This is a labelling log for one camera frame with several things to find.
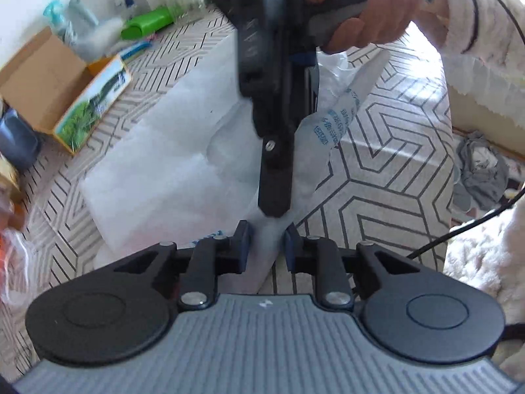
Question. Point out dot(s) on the blue cup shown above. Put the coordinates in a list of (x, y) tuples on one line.
[(16, 139)]

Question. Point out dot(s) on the person's right hand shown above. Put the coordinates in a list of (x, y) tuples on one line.
[(385, 16)]

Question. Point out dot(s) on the person's fluffy robe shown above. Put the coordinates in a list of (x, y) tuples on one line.
[(492, 275)]

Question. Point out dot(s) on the clear plastic bag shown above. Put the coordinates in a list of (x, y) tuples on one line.
[(16, 262)]

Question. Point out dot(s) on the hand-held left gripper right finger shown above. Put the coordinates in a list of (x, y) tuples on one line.
[(288, 248)]

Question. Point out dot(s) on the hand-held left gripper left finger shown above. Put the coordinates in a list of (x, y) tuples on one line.
[(246, 250)]

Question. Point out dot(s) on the teal bottle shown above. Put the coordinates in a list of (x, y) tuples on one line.
[(57, 18)]

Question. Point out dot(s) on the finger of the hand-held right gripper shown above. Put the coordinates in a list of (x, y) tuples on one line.
[(277, 180), (311, 90)]

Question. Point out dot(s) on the green container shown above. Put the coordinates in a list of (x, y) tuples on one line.
[(147, 22)]

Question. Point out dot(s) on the geometric patterned tablecloth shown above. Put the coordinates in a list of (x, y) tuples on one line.
[(389, 152)]

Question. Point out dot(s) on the white printed shopping bag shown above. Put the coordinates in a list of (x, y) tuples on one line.
[(164, 164)]

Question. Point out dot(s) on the grey cloth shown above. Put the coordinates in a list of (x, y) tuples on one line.
[(484, 172)]

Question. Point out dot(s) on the cardboard box with green print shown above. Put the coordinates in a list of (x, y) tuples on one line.
[(49, 82)]

